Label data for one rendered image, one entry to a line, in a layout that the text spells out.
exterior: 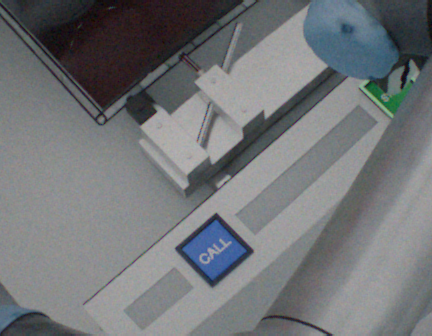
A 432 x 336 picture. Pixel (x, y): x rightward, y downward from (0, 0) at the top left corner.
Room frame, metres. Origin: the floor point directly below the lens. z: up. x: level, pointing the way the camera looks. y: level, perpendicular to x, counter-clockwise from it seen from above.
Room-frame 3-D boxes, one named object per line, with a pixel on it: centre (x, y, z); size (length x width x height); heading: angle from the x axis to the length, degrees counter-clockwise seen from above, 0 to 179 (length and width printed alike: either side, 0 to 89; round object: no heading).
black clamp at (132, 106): (0.50, 0.07, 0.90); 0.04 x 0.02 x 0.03; 32
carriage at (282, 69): (0.53, -0.09, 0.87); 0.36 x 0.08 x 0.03; 122
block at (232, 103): (0.49, -0.03, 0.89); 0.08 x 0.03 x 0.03; 32
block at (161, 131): (0.45, 0.04, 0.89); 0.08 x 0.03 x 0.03; 32
